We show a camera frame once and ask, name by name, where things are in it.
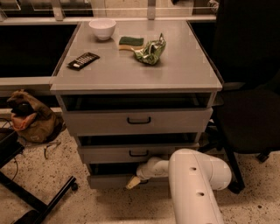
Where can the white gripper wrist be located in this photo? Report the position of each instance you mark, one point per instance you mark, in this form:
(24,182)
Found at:
(143,172)

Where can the grey bottom drawer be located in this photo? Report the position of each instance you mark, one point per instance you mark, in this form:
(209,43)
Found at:
(115,175)

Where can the grey drawer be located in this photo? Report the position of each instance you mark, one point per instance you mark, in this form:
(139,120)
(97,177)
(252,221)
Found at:
(128,114)
(115,175)
(131,148)

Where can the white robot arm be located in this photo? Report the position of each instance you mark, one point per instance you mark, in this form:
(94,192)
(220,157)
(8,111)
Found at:
(193,178)

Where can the grey middle drawer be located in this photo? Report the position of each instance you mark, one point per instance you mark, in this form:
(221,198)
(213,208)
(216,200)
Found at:
(131,148)

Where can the grey top drawer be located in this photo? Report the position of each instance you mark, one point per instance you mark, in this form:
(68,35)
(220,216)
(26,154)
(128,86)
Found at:
(128,114)

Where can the grey drawer cabinet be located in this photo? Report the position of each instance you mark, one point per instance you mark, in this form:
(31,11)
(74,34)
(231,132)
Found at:
(183,67)

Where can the glasses on floor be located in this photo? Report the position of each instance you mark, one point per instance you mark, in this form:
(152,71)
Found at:
(50,145)

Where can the brown bag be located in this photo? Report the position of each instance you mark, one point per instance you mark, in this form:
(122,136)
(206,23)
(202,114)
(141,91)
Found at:
(32,119)

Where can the crumpled green chip bag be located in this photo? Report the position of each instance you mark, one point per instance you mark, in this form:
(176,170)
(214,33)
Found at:
(151,52)

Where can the black remote control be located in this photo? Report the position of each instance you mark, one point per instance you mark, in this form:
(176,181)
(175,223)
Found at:
(82,61)

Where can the green yellow sponge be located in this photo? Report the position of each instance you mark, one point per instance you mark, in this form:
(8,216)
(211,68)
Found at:
(129,43)

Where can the white bowl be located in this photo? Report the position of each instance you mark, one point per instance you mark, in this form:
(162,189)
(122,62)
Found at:
(102,28)

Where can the black office chair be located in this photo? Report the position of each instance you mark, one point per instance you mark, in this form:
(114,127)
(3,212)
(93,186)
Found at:
(246,52)

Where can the grey window ledge rail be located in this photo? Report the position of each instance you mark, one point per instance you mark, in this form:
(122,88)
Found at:
(71,11)

